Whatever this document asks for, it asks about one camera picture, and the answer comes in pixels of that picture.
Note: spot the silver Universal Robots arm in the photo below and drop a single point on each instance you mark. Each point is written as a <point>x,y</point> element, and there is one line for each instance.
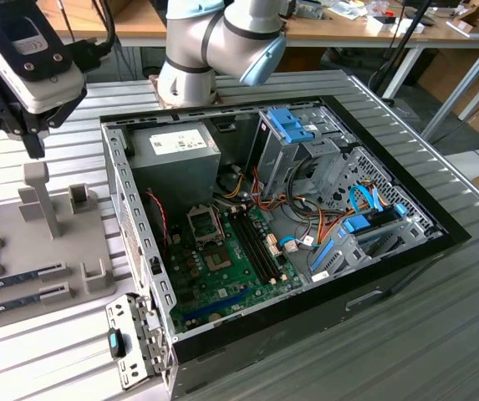
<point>189,37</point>

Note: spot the CPU socket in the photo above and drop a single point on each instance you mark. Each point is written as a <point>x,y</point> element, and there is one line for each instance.
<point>218,261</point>

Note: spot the grey power supply unit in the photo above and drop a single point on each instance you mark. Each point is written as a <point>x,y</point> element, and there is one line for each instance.
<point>172,179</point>

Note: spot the grey parts rack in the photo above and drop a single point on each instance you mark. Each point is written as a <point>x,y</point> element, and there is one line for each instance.
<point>21,250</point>

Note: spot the black case fan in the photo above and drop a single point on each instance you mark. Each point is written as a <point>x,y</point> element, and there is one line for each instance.
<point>155,227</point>

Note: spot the blue RAM stick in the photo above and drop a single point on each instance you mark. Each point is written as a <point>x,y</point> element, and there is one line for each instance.
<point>5,280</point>
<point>9,304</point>

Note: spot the grey metal drive cage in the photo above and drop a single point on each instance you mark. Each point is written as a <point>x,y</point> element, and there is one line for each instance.
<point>276,167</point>

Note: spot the blue drive latch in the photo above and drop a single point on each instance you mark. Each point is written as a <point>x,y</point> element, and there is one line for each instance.
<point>291,125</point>

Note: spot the black RAM slot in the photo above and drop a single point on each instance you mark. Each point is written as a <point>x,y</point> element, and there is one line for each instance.
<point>251,249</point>
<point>261,245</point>

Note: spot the black blue latch knob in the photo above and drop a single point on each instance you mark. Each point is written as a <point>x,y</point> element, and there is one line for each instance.
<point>115,343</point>

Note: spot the green motherboard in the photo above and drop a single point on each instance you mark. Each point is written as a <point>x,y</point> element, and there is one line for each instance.
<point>243,271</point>

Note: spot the blue expansion slot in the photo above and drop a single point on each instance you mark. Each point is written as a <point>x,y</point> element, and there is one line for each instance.
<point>218,306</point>

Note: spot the beige board connector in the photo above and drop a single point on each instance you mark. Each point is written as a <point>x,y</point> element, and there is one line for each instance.
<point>273,246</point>

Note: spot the silver coin battery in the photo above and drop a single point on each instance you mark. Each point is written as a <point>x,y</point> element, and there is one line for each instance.
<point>214,316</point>

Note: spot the black PC case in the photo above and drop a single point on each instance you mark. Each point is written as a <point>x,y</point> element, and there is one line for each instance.
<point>264,346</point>

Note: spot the blue disk carrier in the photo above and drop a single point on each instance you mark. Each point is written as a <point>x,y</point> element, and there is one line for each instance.
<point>356,224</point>

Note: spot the grey lower disk bay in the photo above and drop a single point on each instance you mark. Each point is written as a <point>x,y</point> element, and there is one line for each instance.
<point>348,252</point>

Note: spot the black tripod pole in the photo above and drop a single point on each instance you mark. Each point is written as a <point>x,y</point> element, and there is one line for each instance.
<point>402,34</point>

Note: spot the blue bay clip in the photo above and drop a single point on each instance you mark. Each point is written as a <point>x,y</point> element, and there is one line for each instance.
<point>399,210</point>

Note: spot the white paper box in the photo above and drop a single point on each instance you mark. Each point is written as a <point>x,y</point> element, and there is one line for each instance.
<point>408,28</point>

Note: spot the perforated metal disk bay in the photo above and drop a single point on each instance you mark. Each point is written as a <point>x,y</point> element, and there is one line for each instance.
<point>410,196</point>

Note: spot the small open cardboard box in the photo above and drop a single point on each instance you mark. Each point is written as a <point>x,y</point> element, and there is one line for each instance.
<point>473,12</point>

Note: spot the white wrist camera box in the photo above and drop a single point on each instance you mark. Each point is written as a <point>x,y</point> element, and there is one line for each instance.
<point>42,89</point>

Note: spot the black camera bracket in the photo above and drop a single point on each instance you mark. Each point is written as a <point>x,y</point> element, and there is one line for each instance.
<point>61,62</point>

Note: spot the metal expansion bracket cover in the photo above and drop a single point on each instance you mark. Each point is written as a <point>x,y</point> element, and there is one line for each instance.
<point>134,355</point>

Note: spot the blue bay rail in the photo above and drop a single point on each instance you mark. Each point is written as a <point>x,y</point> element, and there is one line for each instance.
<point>322,255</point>

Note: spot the aluminium profile frame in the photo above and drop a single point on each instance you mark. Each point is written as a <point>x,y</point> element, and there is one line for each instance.
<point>454,98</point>

